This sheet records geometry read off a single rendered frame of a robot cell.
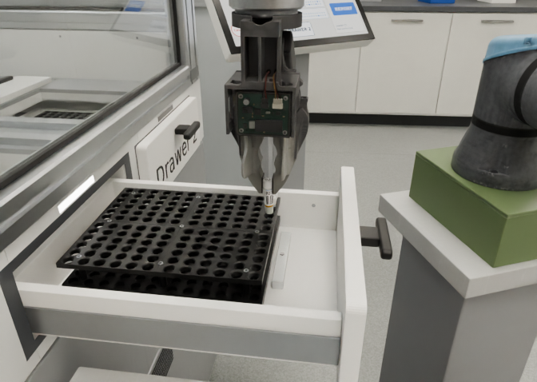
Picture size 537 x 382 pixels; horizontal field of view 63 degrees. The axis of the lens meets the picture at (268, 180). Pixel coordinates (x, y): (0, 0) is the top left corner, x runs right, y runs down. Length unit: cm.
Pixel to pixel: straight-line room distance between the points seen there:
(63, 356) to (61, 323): 10
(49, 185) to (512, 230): 63
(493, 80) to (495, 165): 14
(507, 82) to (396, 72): 279
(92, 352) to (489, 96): 69
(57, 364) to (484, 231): 63
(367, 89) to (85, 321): 318
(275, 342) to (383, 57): 313
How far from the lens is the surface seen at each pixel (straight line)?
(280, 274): 54
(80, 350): 65
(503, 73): 76
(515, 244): 78
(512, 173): 79
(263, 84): 43
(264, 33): 42
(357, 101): 353
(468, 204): 79
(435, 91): 362
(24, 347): 54
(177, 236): 53
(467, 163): 81
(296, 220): 64
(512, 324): 97
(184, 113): 89
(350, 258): 44
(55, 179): 54
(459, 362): 95
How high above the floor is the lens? 119
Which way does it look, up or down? 27 degrees down
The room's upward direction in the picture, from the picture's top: straight up
